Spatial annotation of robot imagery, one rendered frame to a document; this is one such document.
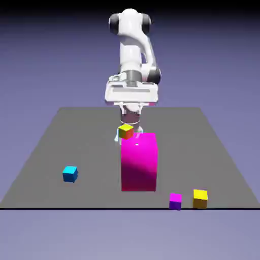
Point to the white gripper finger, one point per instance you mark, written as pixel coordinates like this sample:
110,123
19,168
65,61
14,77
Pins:
123,108
139,108

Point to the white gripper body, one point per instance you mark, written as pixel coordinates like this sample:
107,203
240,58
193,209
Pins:
131,95

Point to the large magenta box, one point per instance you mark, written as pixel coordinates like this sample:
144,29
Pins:
139,162

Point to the small yellow green orange cube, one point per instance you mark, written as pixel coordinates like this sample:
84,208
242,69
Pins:
126,132

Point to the small magenta cube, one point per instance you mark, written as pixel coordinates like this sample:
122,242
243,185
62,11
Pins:
175,201

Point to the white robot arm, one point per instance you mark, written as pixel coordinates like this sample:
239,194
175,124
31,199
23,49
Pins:
132,36

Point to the small cyan cube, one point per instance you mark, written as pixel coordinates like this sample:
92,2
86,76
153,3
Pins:
70,174

